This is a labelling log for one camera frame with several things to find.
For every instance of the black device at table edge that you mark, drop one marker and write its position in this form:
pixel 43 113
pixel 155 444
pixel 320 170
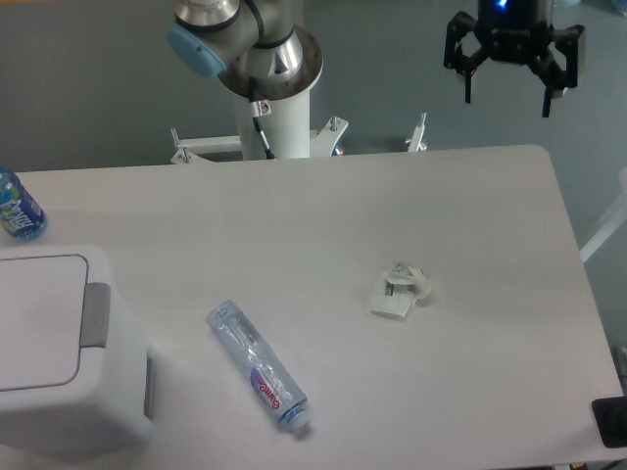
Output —
pixel 610 415

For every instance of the white frame bar right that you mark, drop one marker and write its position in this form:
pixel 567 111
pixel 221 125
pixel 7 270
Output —
pixel 610 221

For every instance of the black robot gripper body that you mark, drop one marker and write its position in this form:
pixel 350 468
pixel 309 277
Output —
pixel 514 31

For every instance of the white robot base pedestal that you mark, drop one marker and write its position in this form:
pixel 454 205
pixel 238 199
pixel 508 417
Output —
pixel 268 130

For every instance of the blue labelled drink bottle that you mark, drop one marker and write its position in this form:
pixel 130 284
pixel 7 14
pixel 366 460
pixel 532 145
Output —
pixel 21 216

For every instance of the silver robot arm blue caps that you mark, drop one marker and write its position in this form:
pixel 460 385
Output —
pixel 212 37

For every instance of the clear plastic water bottle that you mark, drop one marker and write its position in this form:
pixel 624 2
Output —
pixel 280 395

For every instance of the crumpled white paper cup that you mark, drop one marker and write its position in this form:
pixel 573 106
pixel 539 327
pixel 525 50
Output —
pixel 397 290

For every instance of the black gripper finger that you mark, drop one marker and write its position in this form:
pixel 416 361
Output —
pixel 454 58
pixel 560 63

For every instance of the white trash can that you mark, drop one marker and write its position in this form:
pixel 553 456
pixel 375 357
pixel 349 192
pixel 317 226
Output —
pixel 77 370

